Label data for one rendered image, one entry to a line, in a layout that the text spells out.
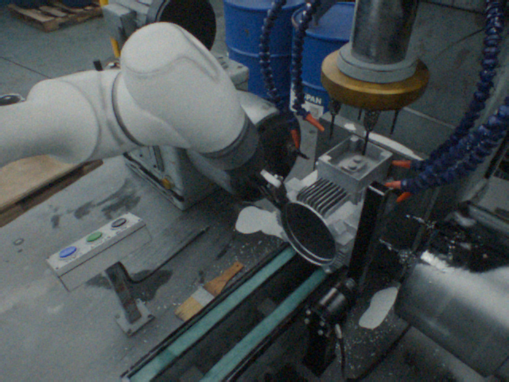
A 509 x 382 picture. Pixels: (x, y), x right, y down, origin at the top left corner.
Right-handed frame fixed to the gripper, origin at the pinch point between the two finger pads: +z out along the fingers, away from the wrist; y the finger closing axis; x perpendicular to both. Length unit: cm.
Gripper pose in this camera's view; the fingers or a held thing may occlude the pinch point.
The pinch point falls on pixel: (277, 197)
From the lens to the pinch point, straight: 75.3
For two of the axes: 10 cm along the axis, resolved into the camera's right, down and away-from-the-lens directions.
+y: -7.1, -4.7, 5.2
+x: -6.1, 7.9, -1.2
